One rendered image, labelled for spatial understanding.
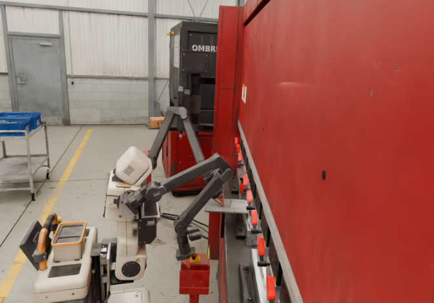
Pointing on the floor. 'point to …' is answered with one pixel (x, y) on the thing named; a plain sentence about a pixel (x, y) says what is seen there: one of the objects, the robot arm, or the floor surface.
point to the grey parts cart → (24, 161)
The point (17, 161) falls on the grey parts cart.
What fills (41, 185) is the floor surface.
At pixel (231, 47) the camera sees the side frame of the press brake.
